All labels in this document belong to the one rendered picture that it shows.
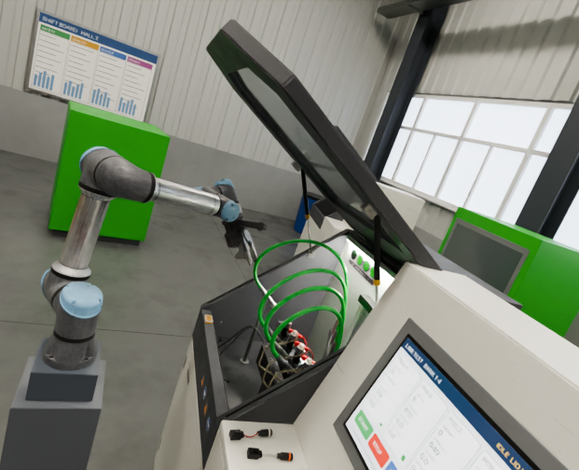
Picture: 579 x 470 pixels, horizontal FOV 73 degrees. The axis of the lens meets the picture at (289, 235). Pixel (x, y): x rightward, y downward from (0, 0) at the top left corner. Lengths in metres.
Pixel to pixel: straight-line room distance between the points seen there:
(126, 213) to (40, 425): 3.39
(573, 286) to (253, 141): 5.88
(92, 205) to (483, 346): 1.12
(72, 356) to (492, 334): 1.14
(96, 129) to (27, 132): 3.55
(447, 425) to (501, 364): 0.16
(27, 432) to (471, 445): 1.21
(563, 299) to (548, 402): 3.42
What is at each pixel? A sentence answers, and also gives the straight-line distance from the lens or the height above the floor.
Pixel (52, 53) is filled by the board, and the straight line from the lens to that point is 7.68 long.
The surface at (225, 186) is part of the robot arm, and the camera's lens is 1.59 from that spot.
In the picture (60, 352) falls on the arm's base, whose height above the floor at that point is 0.95.
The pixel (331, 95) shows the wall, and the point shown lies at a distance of 8.55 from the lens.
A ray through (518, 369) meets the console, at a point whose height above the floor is 1.51.
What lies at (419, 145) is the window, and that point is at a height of 2.27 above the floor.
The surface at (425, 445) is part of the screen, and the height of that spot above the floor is 1.29.
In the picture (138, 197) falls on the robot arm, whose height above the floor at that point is 1.45.
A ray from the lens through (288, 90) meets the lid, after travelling 0.88.
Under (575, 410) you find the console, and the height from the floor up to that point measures 1.52.
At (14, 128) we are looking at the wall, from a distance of 7.90.
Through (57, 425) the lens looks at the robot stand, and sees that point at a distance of 1.49.
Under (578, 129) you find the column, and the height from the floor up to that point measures 2.75.
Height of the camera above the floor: 1.78
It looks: 14 degrees down
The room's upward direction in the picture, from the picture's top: 19 degrees clockwise
